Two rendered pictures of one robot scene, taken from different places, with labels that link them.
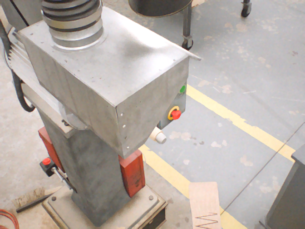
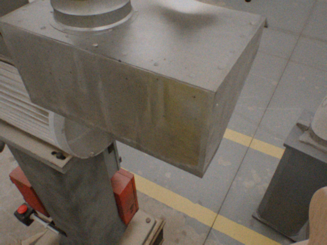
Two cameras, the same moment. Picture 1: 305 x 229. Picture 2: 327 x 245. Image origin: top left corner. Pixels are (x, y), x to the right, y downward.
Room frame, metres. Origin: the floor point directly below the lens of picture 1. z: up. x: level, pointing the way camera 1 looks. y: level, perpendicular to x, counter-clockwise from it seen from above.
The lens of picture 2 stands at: (0.15, 0.17, 1.70)
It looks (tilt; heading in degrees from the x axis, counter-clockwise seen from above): 46 degrees down; 342
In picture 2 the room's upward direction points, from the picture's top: 1 degrees counter-clockwise
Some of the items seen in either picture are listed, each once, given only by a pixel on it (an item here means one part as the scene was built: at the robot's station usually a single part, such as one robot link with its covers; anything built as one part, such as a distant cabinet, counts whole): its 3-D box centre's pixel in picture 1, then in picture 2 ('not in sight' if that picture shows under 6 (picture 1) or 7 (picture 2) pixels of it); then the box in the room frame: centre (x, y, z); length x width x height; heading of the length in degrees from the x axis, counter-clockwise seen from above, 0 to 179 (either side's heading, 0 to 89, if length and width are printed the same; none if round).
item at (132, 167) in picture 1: (120, 159); (108, 186); (0.95, 0.18, 0.49); 0.25 x 0.12 x 0.37; 42
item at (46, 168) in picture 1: (59, 177); (41, 224); (0.88, 0.50, 0.46); 0.25 x 0.07 x 0.08; 42
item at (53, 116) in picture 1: (66, 89); (45, 115); (0.84, 0.30, 1.11); 0.36 x 0.24 x 0.04; 42
